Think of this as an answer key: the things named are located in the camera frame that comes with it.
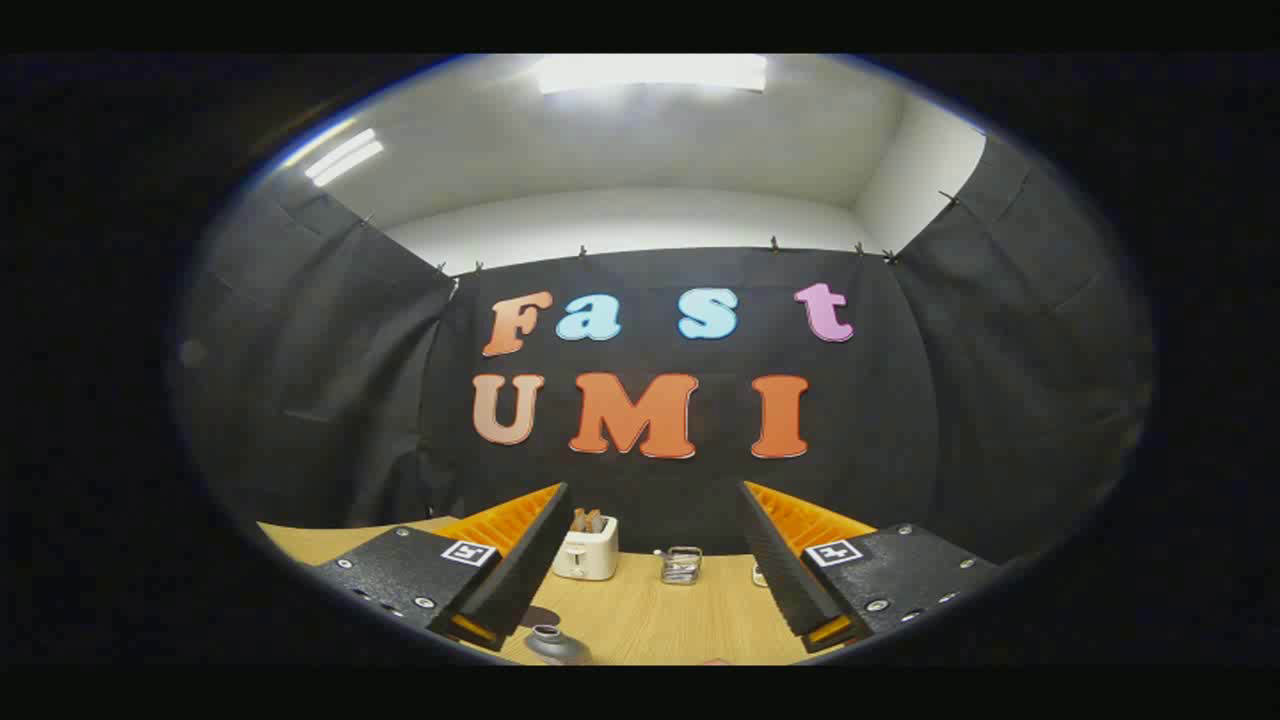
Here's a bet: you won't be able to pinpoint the wooden table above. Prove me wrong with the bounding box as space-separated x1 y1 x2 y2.
258 516 881 666

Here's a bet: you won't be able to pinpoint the black backdrop cloth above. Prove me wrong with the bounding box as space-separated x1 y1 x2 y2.
175 135 1151 561

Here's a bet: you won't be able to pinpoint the silver juice bottle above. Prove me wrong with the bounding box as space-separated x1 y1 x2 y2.
524 625 593 666

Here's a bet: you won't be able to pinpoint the narrow ceiling light strips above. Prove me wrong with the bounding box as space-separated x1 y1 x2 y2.
303 128 385 188

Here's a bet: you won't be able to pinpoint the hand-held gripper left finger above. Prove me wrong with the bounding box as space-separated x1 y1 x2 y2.
315 483 571 653

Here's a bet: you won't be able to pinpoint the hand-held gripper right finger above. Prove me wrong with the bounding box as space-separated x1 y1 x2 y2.
738 480 1001 654

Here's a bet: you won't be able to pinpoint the metal wire rack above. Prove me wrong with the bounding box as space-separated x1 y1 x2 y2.
655 546 704 586

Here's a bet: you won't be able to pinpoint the white toaster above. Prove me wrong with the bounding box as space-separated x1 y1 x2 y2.
553 517 619 581

